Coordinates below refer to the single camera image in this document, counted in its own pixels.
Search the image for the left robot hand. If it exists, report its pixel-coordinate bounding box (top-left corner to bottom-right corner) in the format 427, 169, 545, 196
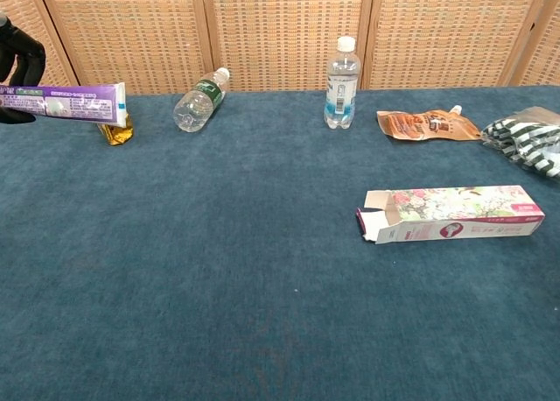
0, 11, 47, 124

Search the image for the purple toothpaste tube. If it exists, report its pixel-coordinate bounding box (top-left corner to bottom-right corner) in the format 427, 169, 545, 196
0, 81, 128, 127

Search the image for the floral toothpaste box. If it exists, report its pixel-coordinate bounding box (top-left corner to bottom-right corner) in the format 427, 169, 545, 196
355, 185, 546, 245

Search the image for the yellow foil snack pack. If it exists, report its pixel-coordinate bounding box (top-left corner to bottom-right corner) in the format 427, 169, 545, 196
96, 114, 135, 147

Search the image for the green label water bottle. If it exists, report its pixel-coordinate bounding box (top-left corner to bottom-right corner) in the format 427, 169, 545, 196
172, 67, 232, 134

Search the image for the wicker folding screen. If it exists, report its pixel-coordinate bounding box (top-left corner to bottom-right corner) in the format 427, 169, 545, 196
0, 0, 560, 101

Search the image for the teal felt table cover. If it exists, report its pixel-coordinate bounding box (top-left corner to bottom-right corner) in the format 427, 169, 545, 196
0, 84, 560, 401

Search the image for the blue label water bottle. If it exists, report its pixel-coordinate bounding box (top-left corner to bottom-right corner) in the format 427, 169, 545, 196
323, 36, 362, 130

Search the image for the brown spout pouch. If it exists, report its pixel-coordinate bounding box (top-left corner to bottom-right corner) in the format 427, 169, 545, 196
376, 104, 482, 143

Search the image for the striped bag in clear plastic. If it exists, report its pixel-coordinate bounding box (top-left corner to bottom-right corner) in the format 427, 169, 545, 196
480, 106, 560, 179

